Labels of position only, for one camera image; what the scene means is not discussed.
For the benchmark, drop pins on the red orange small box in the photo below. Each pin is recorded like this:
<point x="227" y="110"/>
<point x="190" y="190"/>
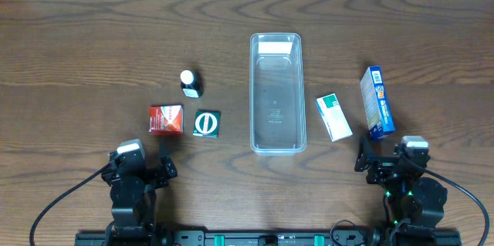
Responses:
<point x="166" y="120"/>

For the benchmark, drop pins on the dark bottle white cap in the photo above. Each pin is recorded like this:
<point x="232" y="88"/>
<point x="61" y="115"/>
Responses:
<point x="190" y="84"/>

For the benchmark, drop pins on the blue tall carton box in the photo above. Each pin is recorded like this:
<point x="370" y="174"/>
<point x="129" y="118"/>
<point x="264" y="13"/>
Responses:
<point x="376" y="106"/>

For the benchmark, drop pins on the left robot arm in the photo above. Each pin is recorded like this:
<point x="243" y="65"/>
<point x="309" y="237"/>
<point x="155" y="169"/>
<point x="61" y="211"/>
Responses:
<point x="133" y="193"/>

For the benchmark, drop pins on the green box white circle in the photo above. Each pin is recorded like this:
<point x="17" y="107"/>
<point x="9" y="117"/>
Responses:
<point x="206" y="123"/>

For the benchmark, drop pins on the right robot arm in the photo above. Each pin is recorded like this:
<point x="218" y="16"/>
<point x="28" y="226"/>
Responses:
<point x="409" y="196"/>

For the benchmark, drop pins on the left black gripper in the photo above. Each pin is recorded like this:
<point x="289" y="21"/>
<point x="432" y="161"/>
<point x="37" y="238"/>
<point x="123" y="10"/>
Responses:
<point x="157" y="174"/>

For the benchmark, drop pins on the clear plastic container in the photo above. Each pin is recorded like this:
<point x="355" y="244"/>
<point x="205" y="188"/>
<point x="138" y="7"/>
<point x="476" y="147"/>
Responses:
<point x="276" y="94"/>

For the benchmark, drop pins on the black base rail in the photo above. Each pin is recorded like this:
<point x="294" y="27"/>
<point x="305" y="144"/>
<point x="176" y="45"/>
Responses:
<point x="338" y="237"/>

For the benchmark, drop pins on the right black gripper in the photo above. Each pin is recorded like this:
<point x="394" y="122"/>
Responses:
<point x="372" y="166"/>

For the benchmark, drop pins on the white green medicine box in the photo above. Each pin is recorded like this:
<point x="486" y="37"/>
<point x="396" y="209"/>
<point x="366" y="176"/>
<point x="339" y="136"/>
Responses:
<point x="333" y="117"/>

